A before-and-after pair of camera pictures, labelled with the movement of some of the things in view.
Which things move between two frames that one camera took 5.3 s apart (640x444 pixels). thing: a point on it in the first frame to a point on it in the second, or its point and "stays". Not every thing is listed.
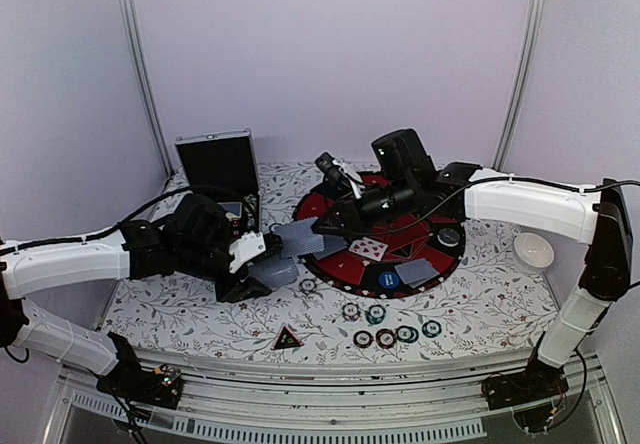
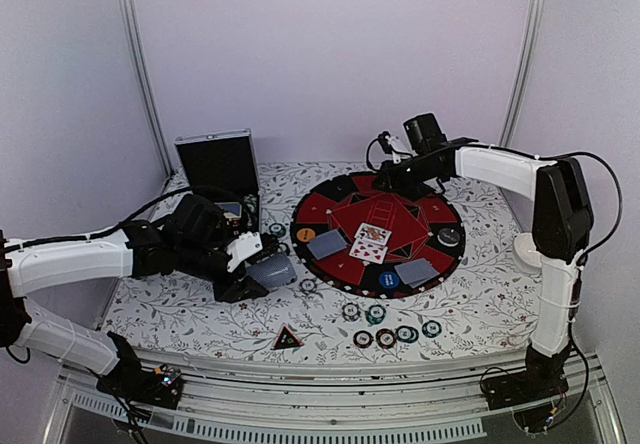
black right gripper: [350, 217] to [390, 183]
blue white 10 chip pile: [351, 312] stays
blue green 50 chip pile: [376, 314] stays
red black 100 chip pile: [386, 338] stays
